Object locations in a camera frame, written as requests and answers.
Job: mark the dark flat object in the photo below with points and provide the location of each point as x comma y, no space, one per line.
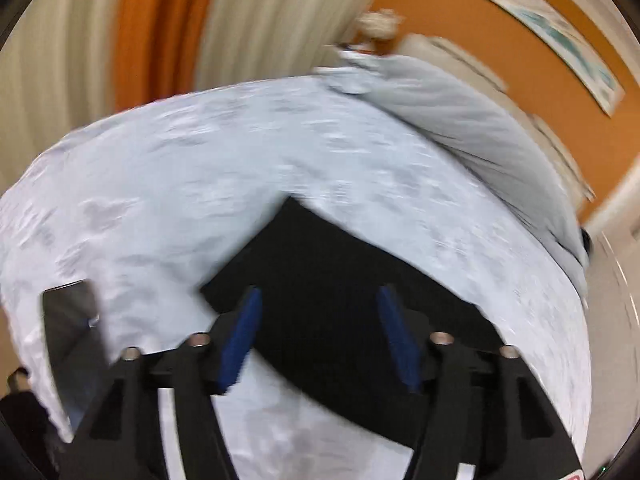
70,340

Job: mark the grey duvet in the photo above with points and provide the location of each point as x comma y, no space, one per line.
450,110

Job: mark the black bag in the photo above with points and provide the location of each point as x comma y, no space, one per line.
25,420

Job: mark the butterfly printed blanket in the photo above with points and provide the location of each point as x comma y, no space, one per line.
200,170

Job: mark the beige padded headboard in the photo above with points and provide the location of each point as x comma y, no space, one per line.
450,55

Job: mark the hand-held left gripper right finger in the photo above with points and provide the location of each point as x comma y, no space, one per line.
397,342

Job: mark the framed wall picture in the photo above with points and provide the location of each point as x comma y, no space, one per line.
550,30

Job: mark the orange curtain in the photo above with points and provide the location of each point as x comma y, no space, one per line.
155,25

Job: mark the black pants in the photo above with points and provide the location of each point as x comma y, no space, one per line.
325,280

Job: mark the white curtain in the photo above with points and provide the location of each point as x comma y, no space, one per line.
60,70
260,20

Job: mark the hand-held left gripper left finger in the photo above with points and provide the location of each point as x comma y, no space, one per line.
245,332

